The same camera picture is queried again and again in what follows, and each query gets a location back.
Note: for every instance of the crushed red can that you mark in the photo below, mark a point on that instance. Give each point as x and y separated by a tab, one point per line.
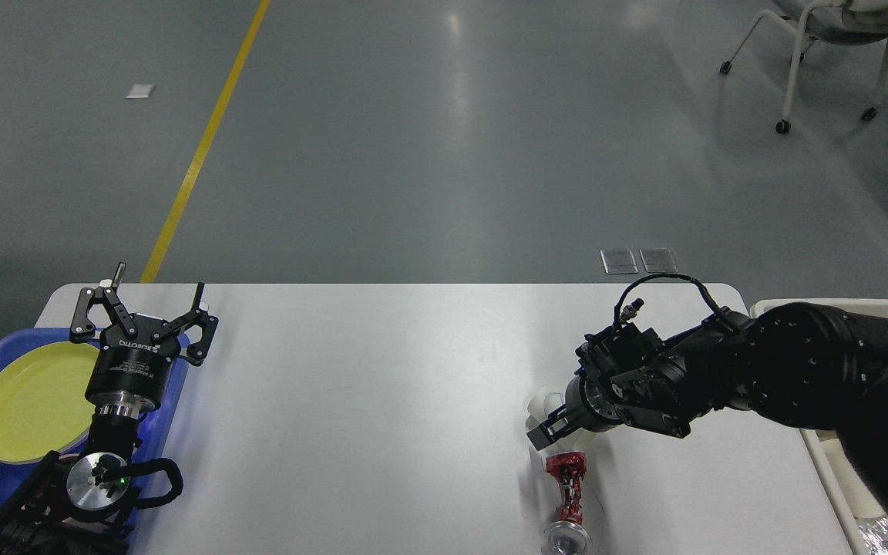
566	534

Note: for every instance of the left floor socket plate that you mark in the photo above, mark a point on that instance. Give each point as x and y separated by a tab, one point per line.
619	261

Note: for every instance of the white office chair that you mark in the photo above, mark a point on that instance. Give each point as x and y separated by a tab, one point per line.
845	23

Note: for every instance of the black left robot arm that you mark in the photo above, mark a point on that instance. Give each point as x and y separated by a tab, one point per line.
84	504

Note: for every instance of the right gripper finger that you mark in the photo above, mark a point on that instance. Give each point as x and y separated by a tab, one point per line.
554	430

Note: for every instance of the yellow plastic plate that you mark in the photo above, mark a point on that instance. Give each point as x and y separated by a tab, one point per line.
42	401

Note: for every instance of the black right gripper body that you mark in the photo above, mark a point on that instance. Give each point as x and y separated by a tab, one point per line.
586	409

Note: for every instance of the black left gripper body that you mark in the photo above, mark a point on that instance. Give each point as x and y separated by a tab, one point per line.
133	369

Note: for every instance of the white paper cup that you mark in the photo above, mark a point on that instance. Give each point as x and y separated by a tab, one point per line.
544	402

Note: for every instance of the large foil tray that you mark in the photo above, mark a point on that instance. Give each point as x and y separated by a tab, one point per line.
875	534

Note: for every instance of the beige plastic bin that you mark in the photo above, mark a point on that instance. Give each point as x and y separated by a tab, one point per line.
849	497

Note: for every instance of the floor socket plate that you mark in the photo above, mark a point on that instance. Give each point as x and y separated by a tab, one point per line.
619	261
658	260

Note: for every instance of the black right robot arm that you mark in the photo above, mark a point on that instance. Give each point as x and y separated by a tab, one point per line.
803	365

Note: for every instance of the right floor socket plate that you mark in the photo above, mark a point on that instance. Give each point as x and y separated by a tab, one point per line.
658	260

